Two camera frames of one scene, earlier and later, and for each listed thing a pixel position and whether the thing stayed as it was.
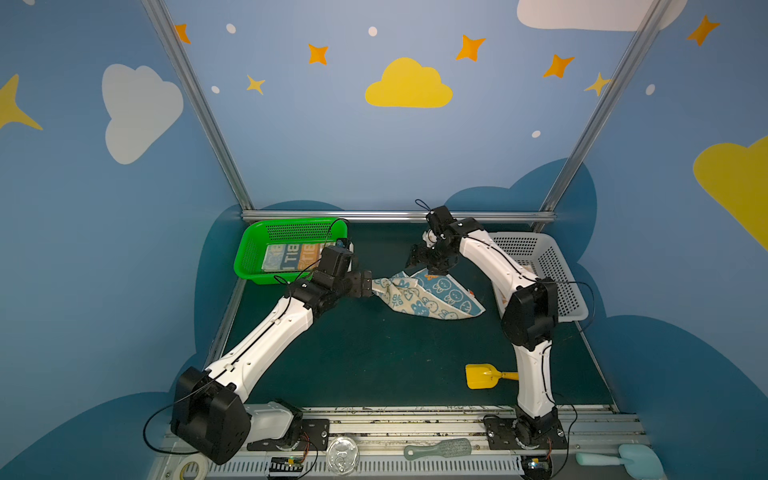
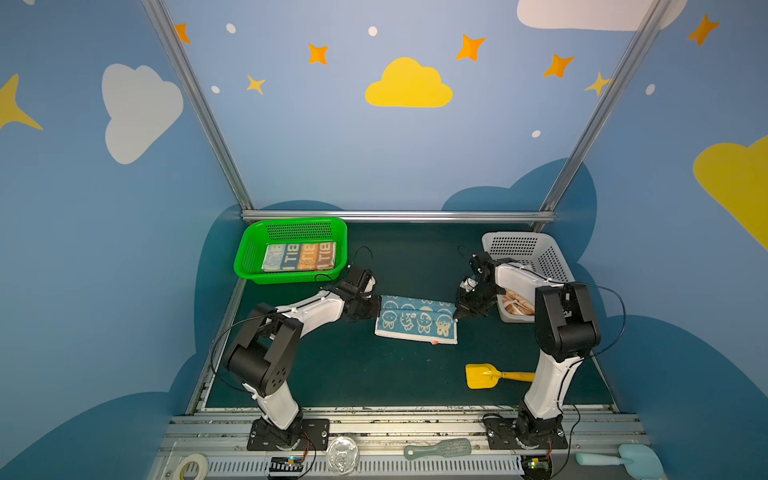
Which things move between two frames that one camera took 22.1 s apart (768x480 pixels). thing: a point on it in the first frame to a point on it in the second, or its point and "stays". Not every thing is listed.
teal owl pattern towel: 427,294 to 416,318
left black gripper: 357,285 to 368,306
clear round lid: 343,455 stays
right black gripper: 432,257 to 470,297
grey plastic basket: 541,255 stays
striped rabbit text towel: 291,257 stays
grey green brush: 449,448 stays
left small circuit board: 285,467 stays
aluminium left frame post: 158,15 stays
